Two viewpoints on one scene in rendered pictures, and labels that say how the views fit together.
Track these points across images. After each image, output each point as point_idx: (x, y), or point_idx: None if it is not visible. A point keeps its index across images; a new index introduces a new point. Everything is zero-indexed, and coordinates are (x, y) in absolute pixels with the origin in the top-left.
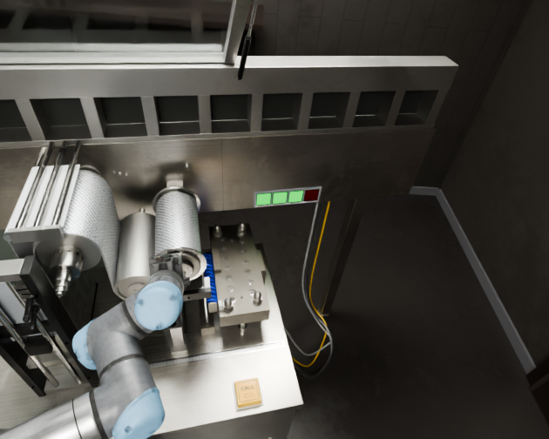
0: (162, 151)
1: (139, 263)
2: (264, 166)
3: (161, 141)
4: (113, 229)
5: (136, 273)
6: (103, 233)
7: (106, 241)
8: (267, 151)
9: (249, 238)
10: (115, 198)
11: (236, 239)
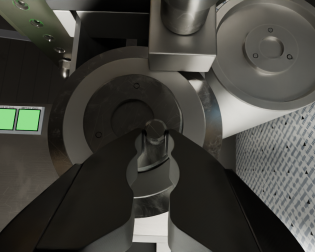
0: (156, 218)
1: (240, 120)
2: (22, 177)
3: (155, 235)
4: (257, 156)
5: (264, 114)
6: (308, 235)
7: (302, 199)
8: (15, 203)
9: (49, 54)
10: (228, 147)
11: (70, 55)
